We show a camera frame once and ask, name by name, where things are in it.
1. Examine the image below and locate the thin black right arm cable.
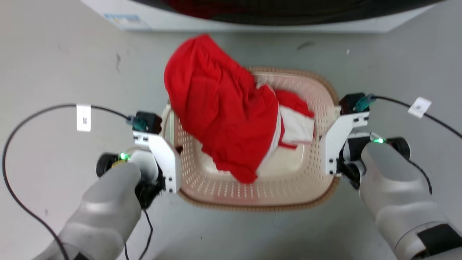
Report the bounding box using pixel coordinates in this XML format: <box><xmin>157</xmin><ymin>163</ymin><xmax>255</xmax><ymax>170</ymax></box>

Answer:
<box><xmin>410</xmin><ymin>160</ymin><xmax>433</xmax><ymax>195</ymax></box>

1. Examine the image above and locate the thick black left camera cable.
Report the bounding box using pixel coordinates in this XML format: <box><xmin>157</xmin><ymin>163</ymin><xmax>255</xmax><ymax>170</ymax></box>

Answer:
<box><xmin>2</xmin><ymin>104</ymin><xmax>133</xmax><ymax>260</ymax></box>

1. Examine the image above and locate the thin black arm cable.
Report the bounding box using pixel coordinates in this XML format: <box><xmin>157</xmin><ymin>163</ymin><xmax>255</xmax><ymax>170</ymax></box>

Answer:
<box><xmin>124</xmin><ymin>208</ymin><xmax>154</xmax><ymax>260</ymax></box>
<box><xmin>410</xmin><ymin>160</ymin><xmax>433</xmax><ymax>195</ymax></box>

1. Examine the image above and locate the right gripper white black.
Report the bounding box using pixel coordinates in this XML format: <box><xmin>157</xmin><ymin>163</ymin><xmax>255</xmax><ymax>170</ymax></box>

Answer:
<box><xmin>336</xmin><ymin>131</ymin><xmax>373</xmax><ymax>190</ymax></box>

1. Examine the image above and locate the white tag on right cable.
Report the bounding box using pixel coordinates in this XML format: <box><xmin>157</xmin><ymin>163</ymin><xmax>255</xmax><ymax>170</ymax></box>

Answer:
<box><xmin>407</xmin><ymin>97</ymin><xmax>432</xmax><ymax>118</ymax></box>

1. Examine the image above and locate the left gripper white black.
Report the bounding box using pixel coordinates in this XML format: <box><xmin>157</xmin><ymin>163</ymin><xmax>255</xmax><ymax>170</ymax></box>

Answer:
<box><xmin>128</xmin><ymin>149</ymin><xmax>166</xmax><ymax>210</ymax></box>

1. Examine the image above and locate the white tag on left cable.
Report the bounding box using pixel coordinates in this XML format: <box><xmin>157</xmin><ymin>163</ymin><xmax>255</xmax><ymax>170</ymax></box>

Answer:
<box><xmin>76</xmin><ymin>104</ymin><xmax>92</xmax><ymax>132</ymax></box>

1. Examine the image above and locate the large red garment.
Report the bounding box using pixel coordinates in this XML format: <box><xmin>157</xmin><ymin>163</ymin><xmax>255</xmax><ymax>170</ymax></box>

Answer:
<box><xmin>164</xmin><ymin>34</ymin><xmax>280</xmax><ymax>184</ymax></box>

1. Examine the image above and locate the white tag on cable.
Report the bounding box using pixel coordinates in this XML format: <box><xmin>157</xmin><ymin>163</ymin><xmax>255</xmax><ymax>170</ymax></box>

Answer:
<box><xmin>76</xmin><ymin>104</ymin><xmax>92</xmax><ymax>132</ymax></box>
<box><xmin>407</xmin><ymin>97</ymin><xmax>432</xmax><ymax>118</ymax></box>

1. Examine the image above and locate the thick black right camera cable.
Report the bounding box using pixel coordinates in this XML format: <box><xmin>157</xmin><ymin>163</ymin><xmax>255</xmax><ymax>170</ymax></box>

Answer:
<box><xmin>372</xmin><ymin>95</ymin><xmax>462</xmax><ymax>139</ymax></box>

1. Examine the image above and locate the dark washing machine door opening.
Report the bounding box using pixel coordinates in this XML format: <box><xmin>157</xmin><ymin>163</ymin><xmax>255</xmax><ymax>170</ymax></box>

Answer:
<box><xmin>129</xmin><ymin>0</ymin><xmax>445</xmax><ymax>26</ymax></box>

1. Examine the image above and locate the beige perforated plastic laundry basket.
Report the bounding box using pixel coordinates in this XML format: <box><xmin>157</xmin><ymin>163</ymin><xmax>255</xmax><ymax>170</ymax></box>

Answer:
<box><xmin>161</xmin><ymin>66</ymin><xmax>342</xmax><ymax>212</ymax></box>

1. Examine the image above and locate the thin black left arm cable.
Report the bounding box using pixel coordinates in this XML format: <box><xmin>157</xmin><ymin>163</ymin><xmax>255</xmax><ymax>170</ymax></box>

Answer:
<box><xmin>124</xmin><ymin>208</ymin><xmax>154</xmax><ymax>260</ymax></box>

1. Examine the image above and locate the red and white garment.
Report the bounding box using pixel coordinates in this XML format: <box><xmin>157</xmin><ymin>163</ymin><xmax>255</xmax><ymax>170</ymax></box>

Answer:
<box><xmin>275</xmin><ymin>90</ymin><xmax>315</xmax><ymax>150</ymax></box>

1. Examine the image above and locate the white washing machine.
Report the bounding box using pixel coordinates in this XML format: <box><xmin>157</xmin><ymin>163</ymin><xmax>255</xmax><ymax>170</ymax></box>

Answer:
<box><xmin>80</xmin><ymin>0</ymin><xmax>445</xmax><ymax>34</ymax></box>

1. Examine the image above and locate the thick black camera cable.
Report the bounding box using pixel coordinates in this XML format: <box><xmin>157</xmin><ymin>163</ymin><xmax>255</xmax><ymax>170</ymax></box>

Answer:
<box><xmin>372</xmin><ymin>95</ymin><xmax>462</xmax><ymax>139</ymax></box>
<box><xmin>2</xmin><ymin>104</ymin><xmax>133</xmax><ymax>260</ymax></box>

